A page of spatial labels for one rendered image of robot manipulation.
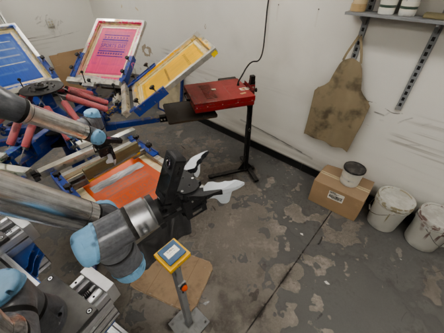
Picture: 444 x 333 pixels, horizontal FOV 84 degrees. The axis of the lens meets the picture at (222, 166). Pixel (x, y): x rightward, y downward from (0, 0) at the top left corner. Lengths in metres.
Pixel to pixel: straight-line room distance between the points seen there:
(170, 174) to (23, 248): 0.96
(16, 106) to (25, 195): 0.60
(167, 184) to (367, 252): 2.39
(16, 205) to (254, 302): 1.88
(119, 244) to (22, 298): 0.31
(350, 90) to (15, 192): 2.47
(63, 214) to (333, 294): 2.11
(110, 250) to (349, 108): 2.41
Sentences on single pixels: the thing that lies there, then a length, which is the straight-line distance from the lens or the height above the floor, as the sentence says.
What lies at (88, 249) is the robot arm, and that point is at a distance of 0.53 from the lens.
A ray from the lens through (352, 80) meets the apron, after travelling 2.58.
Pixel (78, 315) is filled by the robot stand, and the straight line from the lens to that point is 0.93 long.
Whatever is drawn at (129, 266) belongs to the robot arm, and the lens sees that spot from 0.60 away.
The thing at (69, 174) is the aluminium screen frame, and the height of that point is 0.98.
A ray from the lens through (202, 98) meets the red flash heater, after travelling 2.27.
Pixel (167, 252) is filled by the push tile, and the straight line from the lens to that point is 1.27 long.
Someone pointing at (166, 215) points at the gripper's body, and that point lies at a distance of 0.56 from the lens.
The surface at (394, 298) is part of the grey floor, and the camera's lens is 2.59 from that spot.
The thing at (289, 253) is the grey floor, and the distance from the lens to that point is 2.45.
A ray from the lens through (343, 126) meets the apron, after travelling 2.73.
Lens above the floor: 2.04
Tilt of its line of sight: 40 degrees down
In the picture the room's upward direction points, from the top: straight up
